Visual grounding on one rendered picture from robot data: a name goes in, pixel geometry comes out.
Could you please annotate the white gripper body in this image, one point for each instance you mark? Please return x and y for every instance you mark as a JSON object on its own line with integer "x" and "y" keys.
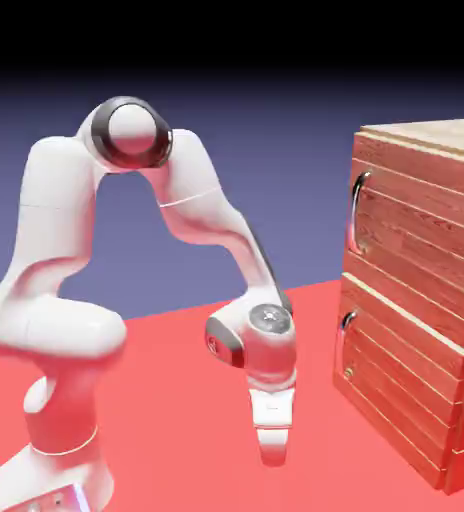
{"x": 272, "y": 446}

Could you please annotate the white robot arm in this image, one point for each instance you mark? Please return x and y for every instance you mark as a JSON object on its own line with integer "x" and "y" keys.
{"x": 56, "y": 224}

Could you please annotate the wooden cabinet door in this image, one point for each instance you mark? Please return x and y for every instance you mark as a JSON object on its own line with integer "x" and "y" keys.
{"x": 400, "y": 392}
{"x": 416, "y": 256}

